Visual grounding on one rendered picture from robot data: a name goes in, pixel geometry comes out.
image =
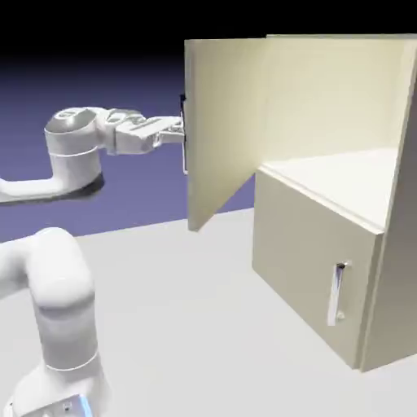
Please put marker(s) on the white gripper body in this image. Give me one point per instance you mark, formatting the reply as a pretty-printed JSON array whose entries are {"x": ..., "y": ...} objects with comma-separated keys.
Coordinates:
[{"x": 143, "y": 130}]

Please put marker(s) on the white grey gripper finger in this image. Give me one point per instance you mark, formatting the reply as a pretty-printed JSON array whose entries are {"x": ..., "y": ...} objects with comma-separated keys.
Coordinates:
[{"x": 170, "y": 135}]

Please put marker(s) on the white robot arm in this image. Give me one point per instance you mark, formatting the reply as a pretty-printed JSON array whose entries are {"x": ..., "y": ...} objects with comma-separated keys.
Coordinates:
[{"x": 71, "y": 146}]

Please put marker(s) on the cream painted cabinet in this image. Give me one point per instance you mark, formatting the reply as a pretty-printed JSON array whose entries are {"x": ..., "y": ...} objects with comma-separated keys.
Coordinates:
[{"x": 345, "y": 163}]

